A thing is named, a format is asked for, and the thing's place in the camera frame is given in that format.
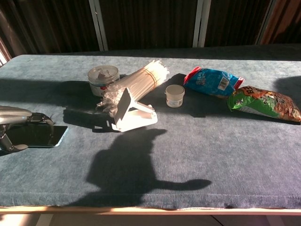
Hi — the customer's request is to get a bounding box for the left robot hand grey black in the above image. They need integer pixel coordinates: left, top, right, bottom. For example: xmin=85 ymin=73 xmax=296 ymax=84
xmin=0 ymin=105 xmax=56 ymax=153

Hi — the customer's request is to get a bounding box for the blue snack bag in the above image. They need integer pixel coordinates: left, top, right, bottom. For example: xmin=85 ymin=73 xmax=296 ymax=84
xmin=183 ymin=66 xmax=246 ymax=98

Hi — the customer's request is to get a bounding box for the white partition frame post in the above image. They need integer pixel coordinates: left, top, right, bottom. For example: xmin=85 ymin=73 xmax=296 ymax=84
xmin=88 ymin=0 xmax=109 ymax=52
xmin=0 ymin=49 xmax=8 ymax=68
xmin=192 ymin=0 xmax=212 ymax=48
xmin=254 ymin=0 xmax=277 ymax=46

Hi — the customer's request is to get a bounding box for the blue grey table cloth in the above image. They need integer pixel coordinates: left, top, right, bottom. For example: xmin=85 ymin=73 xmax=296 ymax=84
xmin=0 ymin=43 xmax=301 ymax=210

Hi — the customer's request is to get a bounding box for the clear jar of clips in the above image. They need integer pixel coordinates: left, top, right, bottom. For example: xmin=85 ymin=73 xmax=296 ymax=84
xmin=87 ymin=65 xmax=121 ymax=98

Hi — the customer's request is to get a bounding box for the reddish brown curtain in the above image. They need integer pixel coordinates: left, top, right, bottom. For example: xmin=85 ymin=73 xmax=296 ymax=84
xmin=260 ymin=0 xmax=301 ymax=45

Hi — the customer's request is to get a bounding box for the small white lidded jar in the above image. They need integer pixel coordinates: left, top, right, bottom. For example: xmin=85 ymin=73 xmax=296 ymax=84
xmin=165 ymin=84 xmax=186 ymax=108

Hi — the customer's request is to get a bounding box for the white folding phone stand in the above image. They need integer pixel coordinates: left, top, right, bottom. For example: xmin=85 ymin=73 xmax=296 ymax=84
xmin=111 ymin=87 xmax=158 ymax=133

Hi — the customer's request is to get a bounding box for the green orange snack bag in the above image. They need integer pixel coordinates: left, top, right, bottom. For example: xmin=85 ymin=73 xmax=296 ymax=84
xmin=227 ymin=85 xmax=301 ymax=123

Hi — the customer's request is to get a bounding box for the bundle of white straws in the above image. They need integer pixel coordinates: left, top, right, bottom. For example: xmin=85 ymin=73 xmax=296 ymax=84
xmin=95 ymin=59 xmax=171 ymax=118

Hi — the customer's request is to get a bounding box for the black smartphone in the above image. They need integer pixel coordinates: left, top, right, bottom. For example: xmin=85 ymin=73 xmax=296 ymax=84
xmin=6 ymin=124 xmax=69 ymax=148

